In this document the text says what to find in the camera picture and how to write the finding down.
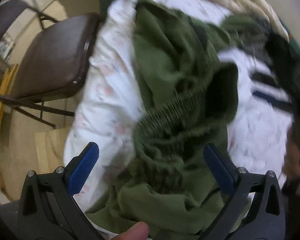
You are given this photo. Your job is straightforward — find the white floral bed sheet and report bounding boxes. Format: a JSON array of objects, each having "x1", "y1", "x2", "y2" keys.
[{"x1": 63, "y1": 0, "x2": 292, "y2": 212}]

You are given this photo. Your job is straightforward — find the person's right hand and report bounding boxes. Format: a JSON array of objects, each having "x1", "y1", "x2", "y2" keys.
[{"x1": 282, "y1": 126, "x2": 300, "y2": 181}]

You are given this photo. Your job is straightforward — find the person's left hand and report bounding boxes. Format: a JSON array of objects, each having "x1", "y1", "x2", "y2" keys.
[{"x1": 113, "y1": 222, "x2": 149, "y2": 240}]

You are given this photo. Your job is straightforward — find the olive green pants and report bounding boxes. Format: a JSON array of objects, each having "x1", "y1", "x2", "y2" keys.
[{"x1": 88, "y1": 0, "x2": 270, "y2": 239}]

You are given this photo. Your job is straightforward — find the black garment on bed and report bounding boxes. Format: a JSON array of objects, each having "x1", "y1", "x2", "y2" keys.
[{"x1": 239, "y1": 28, "x2": 300, "y2": 106}]

